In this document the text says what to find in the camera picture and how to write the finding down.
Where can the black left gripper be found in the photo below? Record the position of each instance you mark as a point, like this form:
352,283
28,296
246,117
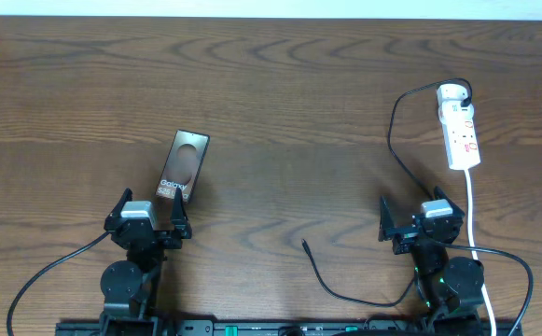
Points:
146,234

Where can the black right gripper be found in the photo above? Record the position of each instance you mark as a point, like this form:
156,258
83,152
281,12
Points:
405,242

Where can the gold Galaxy smartphone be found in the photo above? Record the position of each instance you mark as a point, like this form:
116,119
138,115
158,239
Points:
183,165

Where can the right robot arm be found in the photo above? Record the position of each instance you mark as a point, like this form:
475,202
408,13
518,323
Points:
451,287

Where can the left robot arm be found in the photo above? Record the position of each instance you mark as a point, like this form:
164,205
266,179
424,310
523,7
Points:
130,286

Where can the white USB charger plug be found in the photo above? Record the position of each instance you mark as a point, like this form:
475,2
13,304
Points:
453,92

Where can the white power strip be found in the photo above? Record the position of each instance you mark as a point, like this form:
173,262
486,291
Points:
459,132

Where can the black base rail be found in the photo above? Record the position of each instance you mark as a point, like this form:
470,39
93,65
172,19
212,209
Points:
196,327

